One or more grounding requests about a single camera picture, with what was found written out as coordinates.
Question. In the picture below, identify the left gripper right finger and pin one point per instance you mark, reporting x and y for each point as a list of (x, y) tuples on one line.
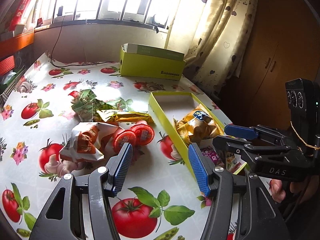
[(258, 216)]

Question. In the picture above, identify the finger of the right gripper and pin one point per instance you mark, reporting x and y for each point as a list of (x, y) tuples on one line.
[(249, 133), (240, 147)]

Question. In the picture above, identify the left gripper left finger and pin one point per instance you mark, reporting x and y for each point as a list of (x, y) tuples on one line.
[(62, 215)]

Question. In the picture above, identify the yellow chip bag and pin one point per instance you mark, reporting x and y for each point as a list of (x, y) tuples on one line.
[(197, 125)]

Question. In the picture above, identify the orange white snack bag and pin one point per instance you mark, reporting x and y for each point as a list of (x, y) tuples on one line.
[(87, 142)]

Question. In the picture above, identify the gold snack bar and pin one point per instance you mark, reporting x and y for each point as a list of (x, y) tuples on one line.
[(113, 115)]

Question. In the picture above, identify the person's right hand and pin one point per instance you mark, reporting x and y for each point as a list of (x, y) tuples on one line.
[(279, 194)]

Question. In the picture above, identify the purple snack packet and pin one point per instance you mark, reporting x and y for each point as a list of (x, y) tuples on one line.
[(230, 161)]

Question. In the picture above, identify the wooden wardrobe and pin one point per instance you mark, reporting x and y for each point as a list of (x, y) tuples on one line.
[(283, 46)]

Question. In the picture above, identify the red jelly cup lower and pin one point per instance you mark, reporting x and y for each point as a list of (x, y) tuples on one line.
[(144, 133)]

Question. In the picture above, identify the red jelly cup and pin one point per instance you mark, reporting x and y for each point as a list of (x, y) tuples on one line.
[(121, 136), (144, 133)]

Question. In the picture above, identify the floral vinyl tablecloth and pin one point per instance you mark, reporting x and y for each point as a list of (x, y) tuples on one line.
[(160, 198)]

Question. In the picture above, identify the red jelly cup upper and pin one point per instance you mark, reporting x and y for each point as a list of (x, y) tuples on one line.
[(121, 136)]

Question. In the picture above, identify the heart pattern curtain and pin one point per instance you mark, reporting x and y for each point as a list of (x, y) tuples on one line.
[(212, 35)]

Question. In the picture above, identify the green crumpled snack packet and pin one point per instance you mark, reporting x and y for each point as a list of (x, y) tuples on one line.
[(85, 104)]

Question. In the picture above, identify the yellow-green shoebox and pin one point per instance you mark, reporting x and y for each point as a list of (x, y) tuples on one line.
[(146, 61)]

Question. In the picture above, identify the striped gift box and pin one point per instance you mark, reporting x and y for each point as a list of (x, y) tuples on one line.
[(9, 81)]

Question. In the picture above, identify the red woven basket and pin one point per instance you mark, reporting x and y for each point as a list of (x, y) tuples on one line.
[(6, 65)]

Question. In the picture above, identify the orange box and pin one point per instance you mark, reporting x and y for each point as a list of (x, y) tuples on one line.
[(14, 44)]

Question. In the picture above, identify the red cardboard package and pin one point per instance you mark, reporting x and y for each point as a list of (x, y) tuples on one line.
[(18, 14)]

